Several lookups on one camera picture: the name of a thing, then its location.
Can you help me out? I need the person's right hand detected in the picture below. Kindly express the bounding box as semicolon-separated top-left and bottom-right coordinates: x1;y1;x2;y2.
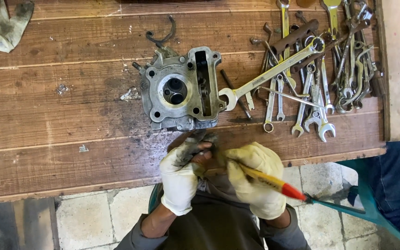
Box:
222;142;287;220

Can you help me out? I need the person's left hand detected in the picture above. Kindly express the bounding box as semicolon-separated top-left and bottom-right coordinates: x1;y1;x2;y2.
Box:
159;129;220;216

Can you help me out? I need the small dark engine part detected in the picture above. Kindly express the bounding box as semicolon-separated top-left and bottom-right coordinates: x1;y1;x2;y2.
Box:
208;134;226;164

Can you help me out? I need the yellow red handled screwdriver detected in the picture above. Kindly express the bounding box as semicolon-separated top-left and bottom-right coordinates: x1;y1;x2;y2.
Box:
217;153;308;203

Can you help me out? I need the person's grey jacket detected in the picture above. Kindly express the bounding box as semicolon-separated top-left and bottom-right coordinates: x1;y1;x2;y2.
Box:
148;174;266;250

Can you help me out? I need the dark metal punch rod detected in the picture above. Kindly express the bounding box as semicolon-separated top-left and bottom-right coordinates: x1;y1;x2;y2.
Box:
220;69;253;121

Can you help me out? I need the aluminium engine cylinder head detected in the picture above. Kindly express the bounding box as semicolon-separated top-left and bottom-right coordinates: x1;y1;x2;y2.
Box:
132;46;228;132

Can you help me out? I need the large silver combination wrench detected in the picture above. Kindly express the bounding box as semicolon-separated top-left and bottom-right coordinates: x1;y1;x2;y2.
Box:
218;36;326;112

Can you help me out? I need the teal plastic chair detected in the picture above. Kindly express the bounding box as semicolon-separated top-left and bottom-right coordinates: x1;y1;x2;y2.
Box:
306;158;400;250

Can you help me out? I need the rusty metal pipe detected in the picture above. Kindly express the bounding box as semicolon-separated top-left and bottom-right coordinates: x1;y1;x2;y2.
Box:
271;19;320;55

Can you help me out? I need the pile of spanners and tools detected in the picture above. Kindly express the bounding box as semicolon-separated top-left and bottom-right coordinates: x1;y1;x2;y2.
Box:
249;0;387;143

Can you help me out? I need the curved dark metal hook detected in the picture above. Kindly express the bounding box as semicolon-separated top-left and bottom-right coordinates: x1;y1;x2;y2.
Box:
146;15;177;49

